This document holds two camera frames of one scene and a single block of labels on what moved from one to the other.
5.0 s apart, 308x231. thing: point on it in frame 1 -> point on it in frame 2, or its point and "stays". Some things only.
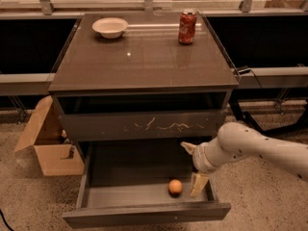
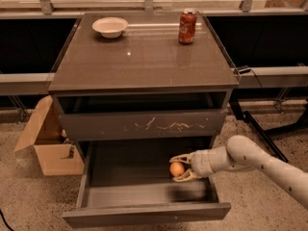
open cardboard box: x=56 y=155 stays
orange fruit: x=175 y=187 -> x=177 y=168
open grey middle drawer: x=125 y=182 stays
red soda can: x=187 y=27 stays
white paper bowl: x=111 y=28 stays
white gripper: x=200 y=157 -> x=200 y=165
